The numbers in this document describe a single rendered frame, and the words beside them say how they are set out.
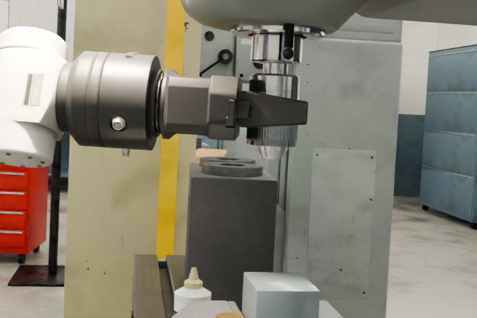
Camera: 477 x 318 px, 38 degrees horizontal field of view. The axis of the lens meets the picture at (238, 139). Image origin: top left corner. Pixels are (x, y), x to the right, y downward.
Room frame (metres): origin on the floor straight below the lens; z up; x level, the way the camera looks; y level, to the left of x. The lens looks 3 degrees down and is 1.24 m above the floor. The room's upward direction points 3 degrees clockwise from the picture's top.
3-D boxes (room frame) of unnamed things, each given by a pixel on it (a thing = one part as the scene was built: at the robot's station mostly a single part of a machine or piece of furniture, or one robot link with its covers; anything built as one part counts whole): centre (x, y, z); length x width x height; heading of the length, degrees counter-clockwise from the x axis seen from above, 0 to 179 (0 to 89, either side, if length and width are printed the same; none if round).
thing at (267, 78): (0.64, -0.03, 1.26); 0.05 x 0.05 x 0.01
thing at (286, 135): (0.64, -0.03, 1.23); 0.05 x 0.05 x 0.06
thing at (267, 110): (0.61, -0.03, 1.24); 0.06 x 0.02 x 0.03; 88
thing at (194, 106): (0.64, 0.06, 1.23); 0.13 x 0.12 x 0.10; 178
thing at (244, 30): (0.64, -0.03, 1.31); 0.09 x 0.09 x 0.01
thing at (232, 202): (1.06, 0.01, 1.05); 0.22 x 0.12 x 0.20; 5
